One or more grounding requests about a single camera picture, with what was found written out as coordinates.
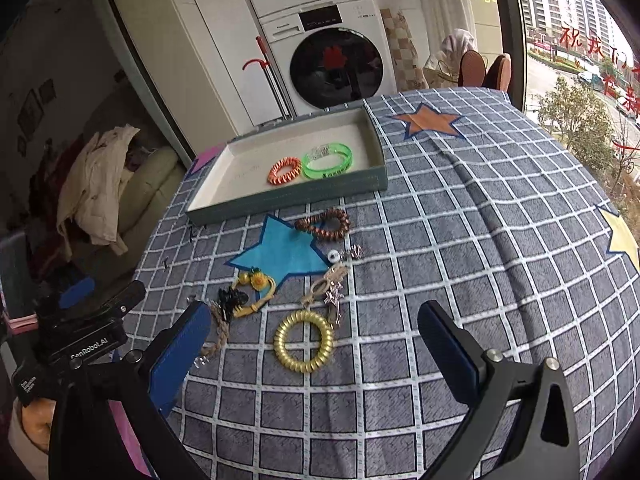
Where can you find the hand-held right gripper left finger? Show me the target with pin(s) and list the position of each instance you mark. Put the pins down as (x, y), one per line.
(180, 360)

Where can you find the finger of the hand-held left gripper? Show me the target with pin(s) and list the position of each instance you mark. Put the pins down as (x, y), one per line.
(117, 302)
(77, 292)

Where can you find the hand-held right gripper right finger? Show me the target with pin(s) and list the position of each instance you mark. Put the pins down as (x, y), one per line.
(450, 355)

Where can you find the black hair claw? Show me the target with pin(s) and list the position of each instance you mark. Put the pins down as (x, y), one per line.
(231, 300)

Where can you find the beige hair clip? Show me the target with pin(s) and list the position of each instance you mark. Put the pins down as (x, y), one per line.
(320, 287)

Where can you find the grey-green jewelry tray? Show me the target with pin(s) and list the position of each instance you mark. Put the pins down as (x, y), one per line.
(240, 180)

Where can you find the beige jacket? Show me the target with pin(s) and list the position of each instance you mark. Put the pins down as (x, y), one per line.
(95, 190)

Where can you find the checked tablecloth with stars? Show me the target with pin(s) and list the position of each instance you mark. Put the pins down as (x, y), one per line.
(450, 240)

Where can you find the cream sofa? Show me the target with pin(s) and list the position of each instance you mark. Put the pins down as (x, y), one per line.
(155, 180)

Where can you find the small silver charm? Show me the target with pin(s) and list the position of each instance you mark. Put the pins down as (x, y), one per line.
(355, 251)

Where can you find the white pearl bead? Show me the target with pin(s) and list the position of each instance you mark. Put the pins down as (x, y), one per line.
(333, 256)

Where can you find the clear hair clip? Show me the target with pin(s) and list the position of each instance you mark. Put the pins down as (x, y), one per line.
(320, 151)

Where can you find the white cabinet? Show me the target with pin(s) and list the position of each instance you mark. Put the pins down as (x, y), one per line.
(200, 50)

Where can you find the brown chair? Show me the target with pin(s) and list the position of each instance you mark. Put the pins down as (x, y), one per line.
(500, 72)
(472, 67)

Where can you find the beige bag with pink cloth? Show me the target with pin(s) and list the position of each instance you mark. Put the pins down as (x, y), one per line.
(450, 55)

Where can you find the checked hanging cloth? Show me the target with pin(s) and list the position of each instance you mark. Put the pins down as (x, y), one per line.
(400, 45)

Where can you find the white washing machine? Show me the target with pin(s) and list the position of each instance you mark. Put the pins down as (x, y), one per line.
(285, 25)

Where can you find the wall picture frames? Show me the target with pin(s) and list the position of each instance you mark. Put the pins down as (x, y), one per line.
(32, 110)

